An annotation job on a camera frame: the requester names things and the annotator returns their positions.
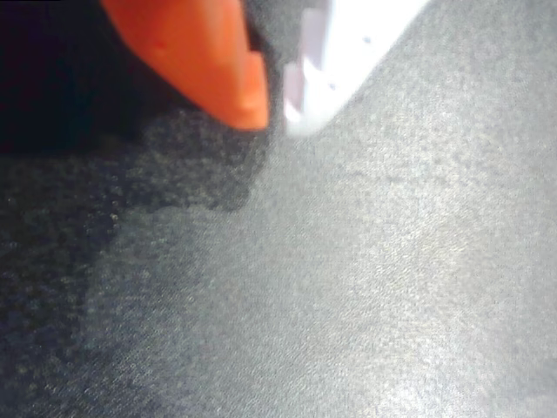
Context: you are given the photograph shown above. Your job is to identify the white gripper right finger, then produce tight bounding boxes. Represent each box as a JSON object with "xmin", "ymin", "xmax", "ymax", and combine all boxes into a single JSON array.
[{"xmin": 282, "ymin": 0, "xmax": 432, "ymax": 139}]

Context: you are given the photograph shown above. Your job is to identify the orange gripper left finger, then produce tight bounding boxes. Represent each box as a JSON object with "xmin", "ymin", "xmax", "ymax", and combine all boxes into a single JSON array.
[{"xmin": 100, "ymin": 0, "xmax": 271, "ymax": 131}]

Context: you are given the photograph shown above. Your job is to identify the black desk mat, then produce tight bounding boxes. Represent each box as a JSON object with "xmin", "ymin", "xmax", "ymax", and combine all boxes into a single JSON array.
[{"xmin": 0, "ymin": 0, "xmax": 557, "ymax": 418}]

